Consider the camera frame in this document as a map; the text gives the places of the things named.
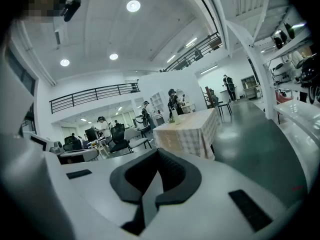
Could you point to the white flower bouquet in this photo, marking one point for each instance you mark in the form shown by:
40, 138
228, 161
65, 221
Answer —
171, 120

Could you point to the red chair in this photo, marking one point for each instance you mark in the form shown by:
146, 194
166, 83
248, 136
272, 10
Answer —
282, 97

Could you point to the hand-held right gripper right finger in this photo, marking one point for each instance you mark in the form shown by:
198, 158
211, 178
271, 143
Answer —
212, 184

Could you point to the black mezzanine railing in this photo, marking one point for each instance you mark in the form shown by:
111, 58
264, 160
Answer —
95, 94
200, 51

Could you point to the white cylindrical cup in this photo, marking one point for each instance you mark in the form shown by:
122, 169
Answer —
177, 119

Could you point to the grey chair with black frame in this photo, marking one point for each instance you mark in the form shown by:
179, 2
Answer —
135, 136

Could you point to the white glossy counter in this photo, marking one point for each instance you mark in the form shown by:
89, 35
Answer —
295, 111

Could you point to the grey cubby cabinet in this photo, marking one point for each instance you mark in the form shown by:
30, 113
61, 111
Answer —
250, 86

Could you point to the white shelf cabinet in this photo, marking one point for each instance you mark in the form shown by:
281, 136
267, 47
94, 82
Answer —
156, 101

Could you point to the round ceiling light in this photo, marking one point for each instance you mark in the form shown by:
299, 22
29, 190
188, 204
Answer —
113, 56
64, 62
133, 5

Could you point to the white round appliance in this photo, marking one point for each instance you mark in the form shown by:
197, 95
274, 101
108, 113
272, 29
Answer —
282, 71

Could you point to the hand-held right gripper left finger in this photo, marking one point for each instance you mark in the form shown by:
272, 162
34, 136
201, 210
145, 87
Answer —
95, 184

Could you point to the black round appliance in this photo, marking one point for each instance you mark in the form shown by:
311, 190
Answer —
310, 71

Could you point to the dark grey chair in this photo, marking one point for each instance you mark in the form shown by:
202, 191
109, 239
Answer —
222, 105

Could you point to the table with checked tablecloth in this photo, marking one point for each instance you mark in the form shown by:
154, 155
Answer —
185, 139

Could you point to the white dresser with curved legs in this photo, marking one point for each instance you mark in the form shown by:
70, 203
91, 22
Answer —
190, 107

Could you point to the person's torso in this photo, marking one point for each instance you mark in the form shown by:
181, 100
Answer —
15, 96

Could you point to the black mesh office chair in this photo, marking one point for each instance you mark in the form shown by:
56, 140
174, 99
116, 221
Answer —
117, 134

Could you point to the white metal storage rack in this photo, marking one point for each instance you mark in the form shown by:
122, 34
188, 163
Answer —
287, 49

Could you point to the brown wooden stand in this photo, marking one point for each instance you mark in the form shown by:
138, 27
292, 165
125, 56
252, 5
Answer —
208, 96

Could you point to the black monitor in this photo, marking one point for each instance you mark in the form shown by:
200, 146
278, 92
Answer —
90, 134

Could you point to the white tube light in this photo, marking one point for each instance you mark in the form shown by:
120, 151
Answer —
171, 58
208, 69

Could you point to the white steel staircase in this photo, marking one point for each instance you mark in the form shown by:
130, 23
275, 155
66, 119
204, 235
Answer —
250, 49

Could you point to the black head camera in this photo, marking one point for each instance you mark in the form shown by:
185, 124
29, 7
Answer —
72, 7

